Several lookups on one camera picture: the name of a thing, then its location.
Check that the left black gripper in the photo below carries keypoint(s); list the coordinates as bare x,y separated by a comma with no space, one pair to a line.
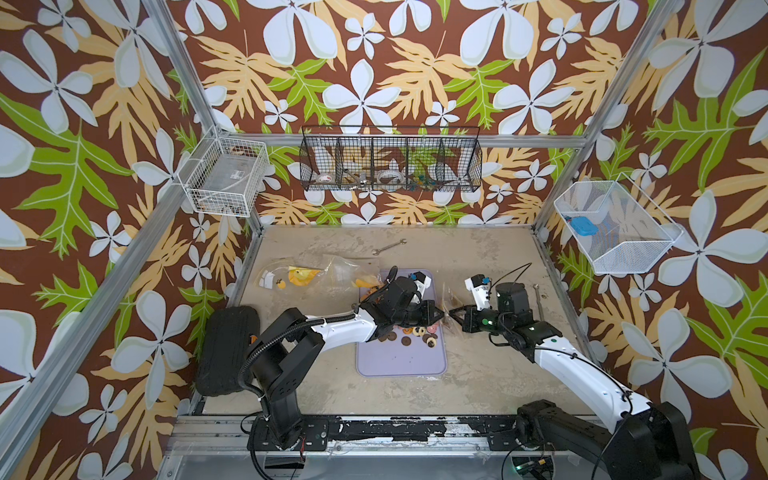
426,317

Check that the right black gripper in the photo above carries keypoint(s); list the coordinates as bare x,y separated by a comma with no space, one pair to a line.
469,321

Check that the ziploc bag with cookies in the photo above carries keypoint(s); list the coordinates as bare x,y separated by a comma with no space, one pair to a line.
287,275

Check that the clear bag of cookies back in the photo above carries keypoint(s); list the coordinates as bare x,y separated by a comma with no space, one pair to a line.
447,300

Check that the clear bag of donuts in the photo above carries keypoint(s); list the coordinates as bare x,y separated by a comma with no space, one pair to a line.
344,274

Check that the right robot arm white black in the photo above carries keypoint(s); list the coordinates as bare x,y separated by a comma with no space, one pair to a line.
635,438

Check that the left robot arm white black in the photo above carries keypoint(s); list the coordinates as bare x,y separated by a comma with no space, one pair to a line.
279,360

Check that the pile of poured cookies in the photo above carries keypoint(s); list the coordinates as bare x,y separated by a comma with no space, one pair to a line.
414,335

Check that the lavender plastic tray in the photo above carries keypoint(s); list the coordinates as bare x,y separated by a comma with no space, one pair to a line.
393,358

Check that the metal rod tool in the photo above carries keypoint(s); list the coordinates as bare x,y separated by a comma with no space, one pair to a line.
539,305

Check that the silver wrench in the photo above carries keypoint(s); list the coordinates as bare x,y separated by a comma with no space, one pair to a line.
378,251

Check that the blue object in basket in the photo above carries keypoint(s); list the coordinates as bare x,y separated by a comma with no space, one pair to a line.
583,226

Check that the white mesh basket right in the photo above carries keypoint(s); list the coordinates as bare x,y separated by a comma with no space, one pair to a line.
634,231

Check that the black tool case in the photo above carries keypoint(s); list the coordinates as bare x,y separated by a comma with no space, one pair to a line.
227,338

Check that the black mounting rail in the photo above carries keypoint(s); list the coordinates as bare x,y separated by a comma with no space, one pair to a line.
315,433

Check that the black wire basket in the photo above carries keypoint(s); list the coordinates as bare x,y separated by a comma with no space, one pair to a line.
390,158

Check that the white wire basket left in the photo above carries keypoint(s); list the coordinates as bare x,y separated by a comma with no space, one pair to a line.
223,174

